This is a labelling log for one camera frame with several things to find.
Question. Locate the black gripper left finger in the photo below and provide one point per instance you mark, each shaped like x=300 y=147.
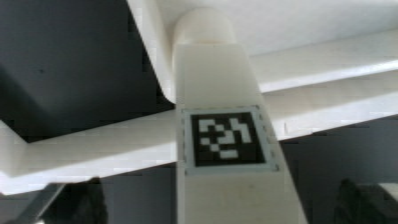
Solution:
x=67 y=204

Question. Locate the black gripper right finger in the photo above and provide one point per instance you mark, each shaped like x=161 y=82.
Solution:
x=366 y=205

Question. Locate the white desk leg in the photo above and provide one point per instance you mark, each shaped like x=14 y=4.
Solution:
x=234 y=184

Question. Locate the white desk top tray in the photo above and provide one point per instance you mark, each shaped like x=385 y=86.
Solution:
x=316 y=40

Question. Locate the white front fence rail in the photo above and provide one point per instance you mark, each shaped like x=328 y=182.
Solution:
x=133 y=145

